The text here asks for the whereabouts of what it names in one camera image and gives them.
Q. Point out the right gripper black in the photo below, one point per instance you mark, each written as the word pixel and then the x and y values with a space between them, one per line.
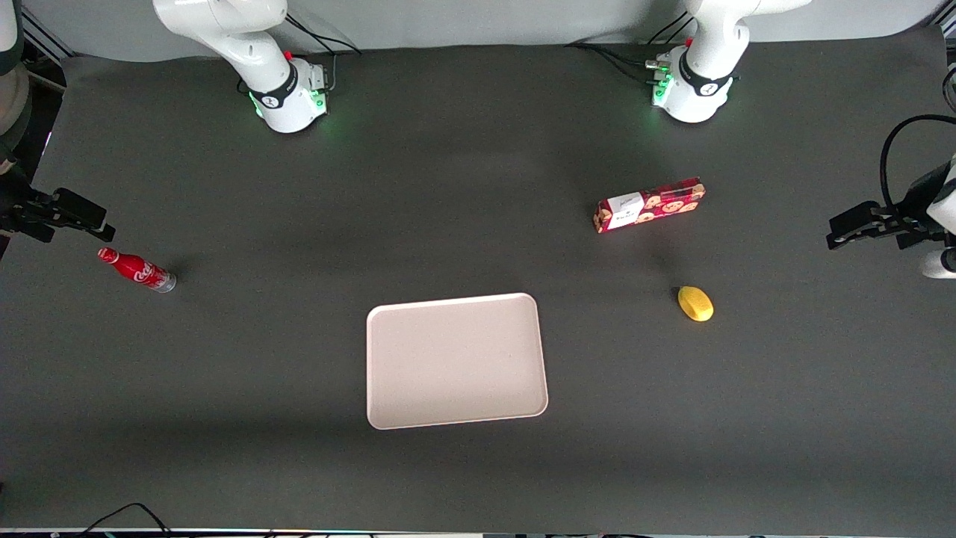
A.
pixel 16 209

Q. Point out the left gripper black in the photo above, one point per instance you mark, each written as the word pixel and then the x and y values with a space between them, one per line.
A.
pixel 916 202

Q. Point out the red coke bottle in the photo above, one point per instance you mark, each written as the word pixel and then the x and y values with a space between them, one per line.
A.
pixel 138 270

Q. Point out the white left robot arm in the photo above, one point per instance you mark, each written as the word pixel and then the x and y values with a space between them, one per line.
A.
pixel 698 90

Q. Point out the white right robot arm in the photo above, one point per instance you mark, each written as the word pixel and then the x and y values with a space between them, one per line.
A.
pixel 278 99

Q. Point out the beige rectangular tray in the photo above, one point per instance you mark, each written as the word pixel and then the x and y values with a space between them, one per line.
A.
pixel 455 362

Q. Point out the yellow lemon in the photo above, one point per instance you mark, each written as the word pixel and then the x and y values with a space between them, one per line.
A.
pixel 695 304

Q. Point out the red cookie box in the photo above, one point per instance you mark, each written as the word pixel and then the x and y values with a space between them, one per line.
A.
pixel 650 205

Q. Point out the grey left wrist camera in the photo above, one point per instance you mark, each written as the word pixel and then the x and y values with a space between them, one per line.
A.
pixel 939 264

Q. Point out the aluminium frame profile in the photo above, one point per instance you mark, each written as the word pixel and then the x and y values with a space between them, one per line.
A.
pixel 43 41

